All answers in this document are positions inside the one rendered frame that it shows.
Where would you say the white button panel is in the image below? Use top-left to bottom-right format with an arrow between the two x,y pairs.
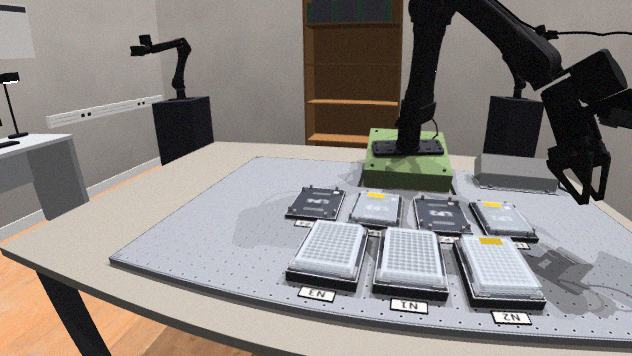
472,153 -> 569,195

